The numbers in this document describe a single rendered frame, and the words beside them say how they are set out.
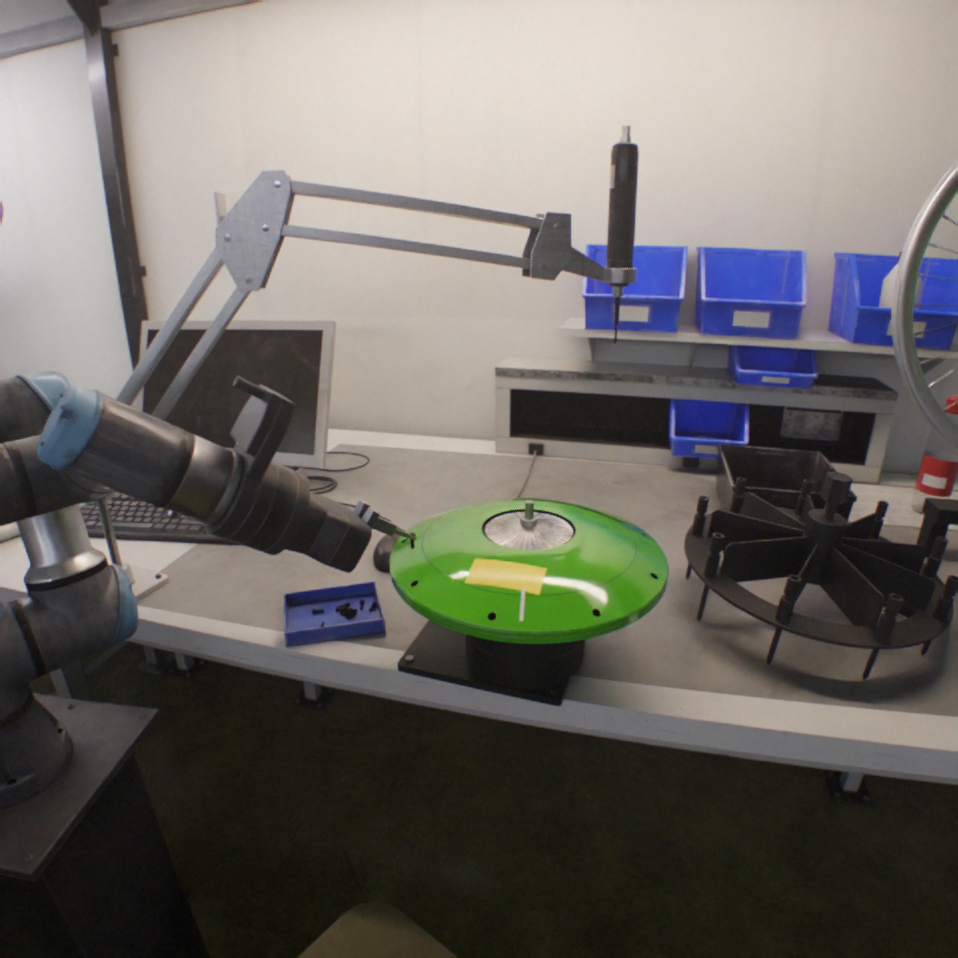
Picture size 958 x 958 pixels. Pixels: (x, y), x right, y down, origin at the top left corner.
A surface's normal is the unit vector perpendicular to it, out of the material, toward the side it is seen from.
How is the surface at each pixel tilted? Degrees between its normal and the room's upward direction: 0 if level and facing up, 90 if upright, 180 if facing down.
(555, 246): 90
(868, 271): 90
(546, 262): 90
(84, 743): 0
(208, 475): 72
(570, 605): 24
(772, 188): 90
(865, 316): 99
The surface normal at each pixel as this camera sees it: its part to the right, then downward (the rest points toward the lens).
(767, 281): -0.25, 0.35
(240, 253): 0.18, 0.36
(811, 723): 0.00, -0.93
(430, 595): -0.30, -0.74
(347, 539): 0.54, 0.30
